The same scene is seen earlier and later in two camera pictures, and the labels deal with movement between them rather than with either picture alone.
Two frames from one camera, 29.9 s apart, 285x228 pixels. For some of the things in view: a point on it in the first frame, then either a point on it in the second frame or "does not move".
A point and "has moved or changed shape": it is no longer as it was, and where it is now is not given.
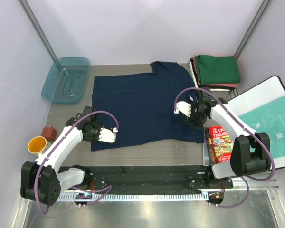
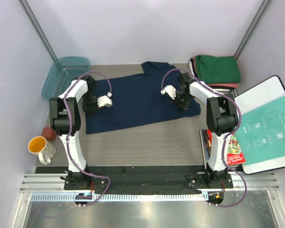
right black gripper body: (196, 115) -> (182, 100)
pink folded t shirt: (224, 85) does not move
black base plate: (151, 178) does not move
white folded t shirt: (192, 75) does not move
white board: (269, 90) does not move
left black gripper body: (95, 133) -> (90, 103)
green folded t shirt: (211, 70) does not move
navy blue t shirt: (144, 105) has moved or changed shape
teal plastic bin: (67, 81) does not move
